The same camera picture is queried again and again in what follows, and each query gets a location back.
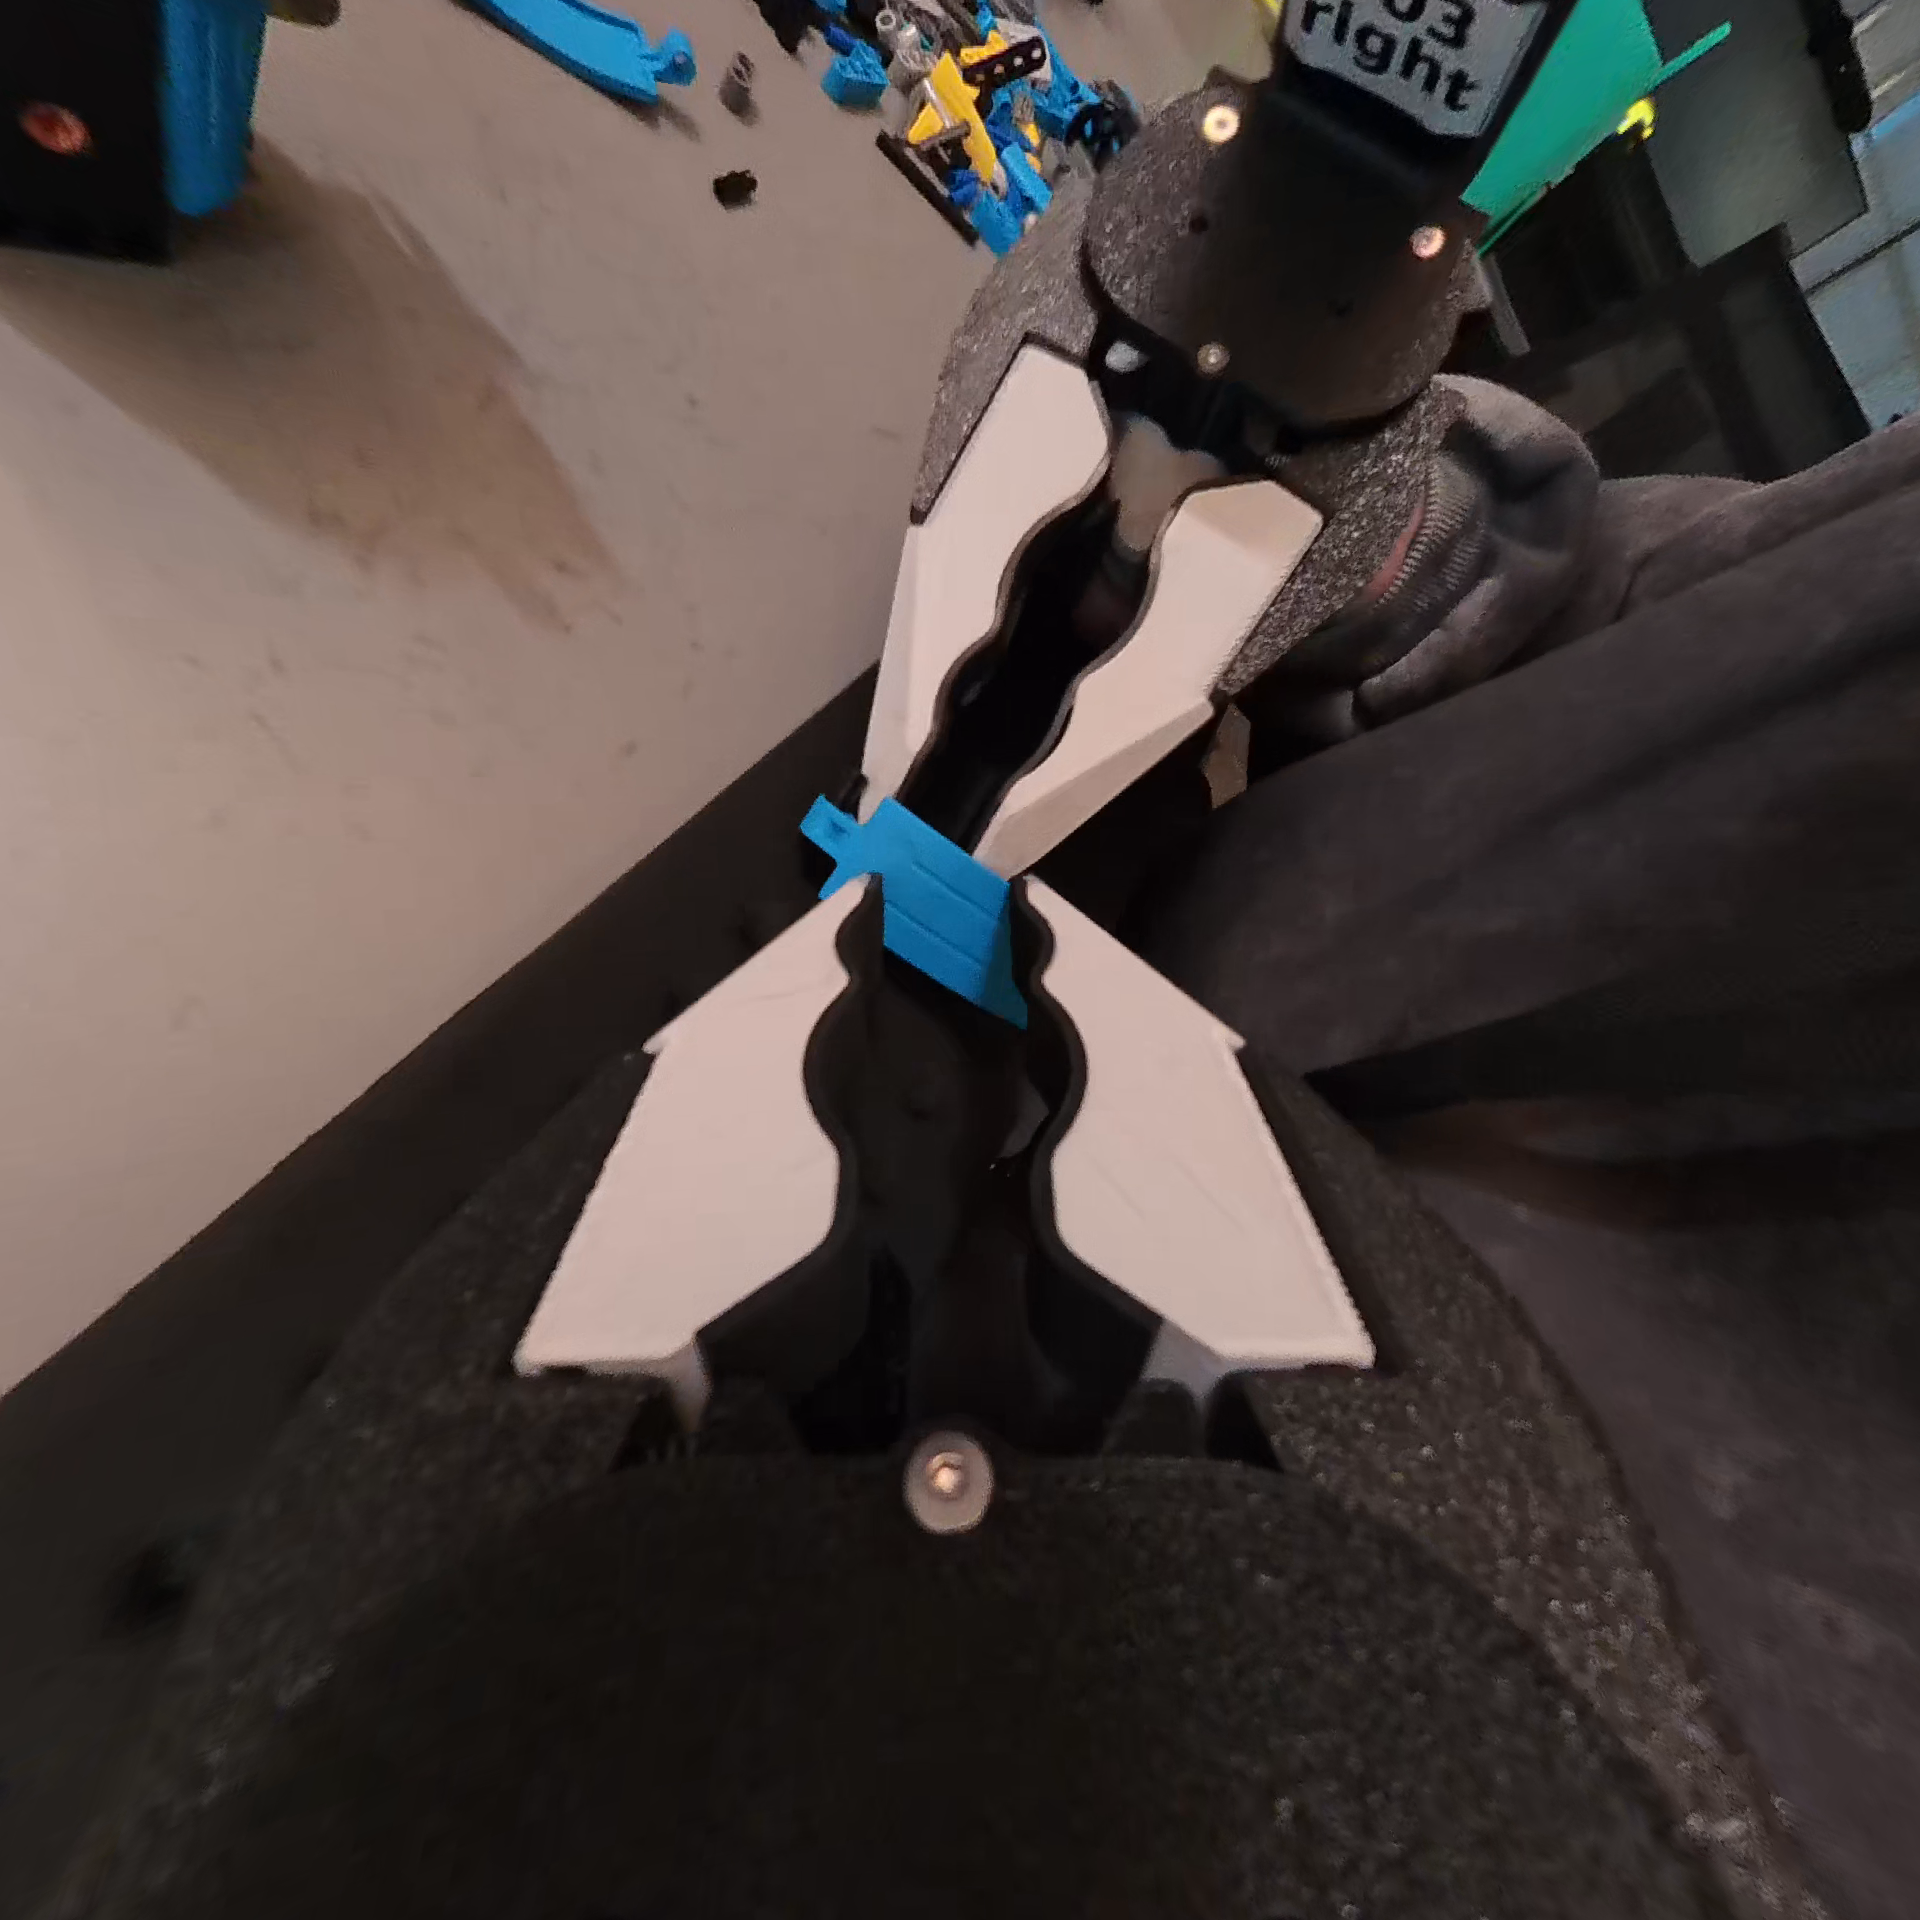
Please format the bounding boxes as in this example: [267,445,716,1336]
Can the blue yellow toy brick model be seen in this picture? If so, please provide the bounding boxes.
[0,0,271,269]

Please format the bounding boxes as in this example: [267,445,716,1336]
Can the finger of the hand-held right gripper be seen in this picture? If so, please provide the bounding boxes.
[971,477,1329,882]
[860,343,1118,816]

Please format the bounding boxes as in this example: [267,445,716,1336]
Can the blue curved panel piece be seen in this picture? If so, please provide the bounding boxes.
[801,794,1033,1032]
[465,0,700,106]

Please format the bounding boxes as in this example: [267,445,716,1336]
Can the person's right hand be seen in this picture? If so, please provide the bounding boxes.
[1319,599,1450,729]

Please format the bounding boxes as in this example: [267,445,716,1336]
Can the long black axle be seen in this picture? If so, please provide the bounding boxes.
[874,132,985,241]

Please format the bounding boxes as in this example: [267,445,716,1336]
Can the teal plastic bin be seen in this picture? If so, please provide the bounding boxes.
[1462,0,1734,220]

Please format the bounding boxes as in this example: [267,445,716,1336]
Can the black studded mat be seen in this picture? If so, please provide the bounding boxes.
[0,661,902,1920]

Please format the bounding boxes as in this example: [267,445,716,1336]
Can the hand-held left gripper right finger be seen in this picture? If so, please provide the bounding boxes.
[1019,878,1377,1418]

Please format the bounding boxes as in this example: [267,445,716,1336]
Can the person's right forearm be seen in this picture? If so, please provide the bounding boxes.
[1410,374,1920,721]

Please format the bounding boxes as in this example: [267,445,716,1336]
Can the pile of loose brick pieces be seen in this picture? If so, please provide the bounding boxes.
[757,0,1142,253]

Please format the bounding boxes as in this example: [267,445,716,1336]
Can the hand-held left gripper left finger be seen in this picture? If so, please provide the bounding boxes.
[513,873,879,1425]

